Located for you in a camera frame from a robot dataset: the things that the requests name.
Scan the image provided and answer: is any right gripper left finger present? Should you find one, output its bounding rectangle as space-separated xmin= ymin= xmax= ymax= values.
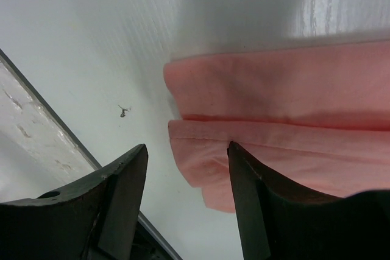
xmin=1 ymin=144 xmax=148 ymax=259

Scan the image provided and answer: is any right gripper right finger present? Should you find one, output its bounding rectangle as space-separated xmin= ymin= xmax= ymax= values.
xmin=227 ymin=142 xmax=389 ymax=259

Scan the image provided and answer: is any pink t shirt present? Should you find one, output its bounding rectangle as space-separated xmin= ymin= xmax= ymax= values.
xmin=163 ymin=41 xmax=389 ymax=213

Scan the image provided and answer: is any aluminium rail front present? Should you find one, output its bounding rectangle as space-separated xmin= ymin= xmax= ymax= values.
xmin=0 ymin=48 xmax=183 ymax=260

